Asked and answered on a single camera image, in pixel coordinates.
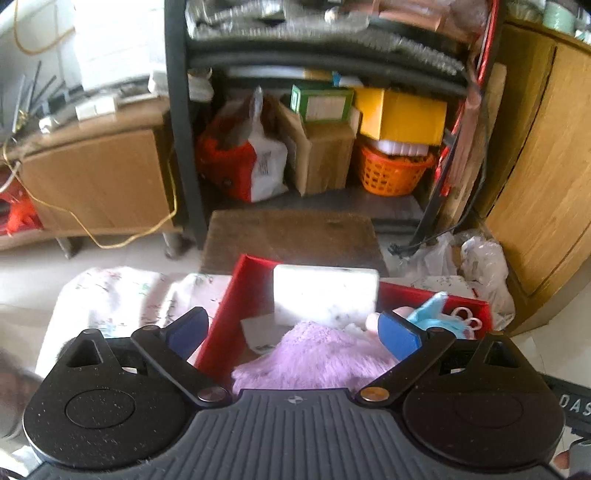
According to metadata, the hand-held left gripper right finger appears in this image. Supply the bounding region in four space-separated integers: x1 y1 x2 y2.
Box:
358 310 539 408

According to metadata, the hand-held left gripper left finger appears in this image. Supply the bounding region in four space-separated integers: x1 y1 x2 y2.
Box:
51 306 230 408

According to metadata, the red cardboard box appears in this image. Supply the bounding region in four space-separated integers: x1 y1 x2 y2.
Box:
196 254 494 393

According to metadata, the thick white foam block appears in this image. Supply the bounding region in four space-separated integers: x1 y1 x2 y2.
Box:
273 264 380 329

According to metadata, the purple fluffy plush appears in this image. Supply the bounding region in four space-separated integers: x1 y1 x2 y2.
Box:
231 320 400 402

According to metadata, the pink plush toy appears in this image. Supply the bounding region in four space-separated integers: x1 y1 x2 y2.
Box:
366 307 411 332

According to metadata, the blue face mask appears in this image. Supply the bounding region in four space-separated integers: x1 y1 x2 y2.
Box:
406 292 483 340

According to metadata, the brown doormat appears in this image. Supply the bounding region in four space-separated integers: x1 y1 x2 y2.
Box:
201 210 389 278

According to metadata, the orange plastic basket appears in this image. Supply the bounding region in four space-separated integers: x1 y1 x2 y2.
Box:
359 141 437 197

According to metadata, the red white plastic bag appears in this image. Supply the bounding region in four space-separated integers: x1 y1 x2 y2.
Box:
196 85 289 204

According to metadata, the low wooden cabinet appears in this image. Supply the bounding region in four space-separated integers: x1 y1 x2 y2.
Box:
0 99 183 252

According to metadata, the white ribbed container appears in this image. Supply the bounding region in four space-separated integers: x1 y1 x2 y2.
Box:
367 138 428 158

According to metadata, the black shelf rack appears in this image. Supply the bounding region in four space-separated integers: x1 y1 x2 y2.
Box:
164 0 504 250

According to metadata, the brown cardboard box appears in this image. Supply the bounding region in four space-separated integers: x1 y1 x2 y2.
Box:
277 99 361 197

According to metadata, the red plastic item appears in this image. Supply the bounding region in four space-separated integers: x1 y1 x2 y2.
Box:
0 180 38 236

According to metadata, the tall wooden cabinet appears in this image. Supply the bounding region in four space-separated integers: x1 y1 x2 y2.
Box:
475 21 591 335

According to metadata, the yellow box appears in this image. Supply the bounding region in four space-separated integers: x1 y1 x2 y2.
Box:
355 88 448 146

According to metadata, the green white box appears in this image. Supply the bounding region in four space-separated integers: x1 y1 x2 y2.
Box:
290 84 355 123

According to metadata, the wooden plank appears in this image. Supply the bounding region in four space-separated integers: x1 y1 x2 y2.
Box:
455 62 507 222

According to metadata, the white storage box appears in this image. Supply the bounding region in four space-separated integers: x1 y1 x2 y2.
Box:
74 0 168 90

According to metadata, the red flat board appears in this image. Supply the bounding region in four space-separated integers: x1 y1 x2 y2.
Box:
475 0 502 84

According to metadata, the pale green cup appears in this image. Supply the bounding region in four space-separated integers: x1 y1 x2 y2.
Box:
542 0 578 33

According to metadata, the yellow cable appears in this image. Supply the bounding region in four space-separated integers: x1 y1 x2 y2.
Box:
0 143 178 250

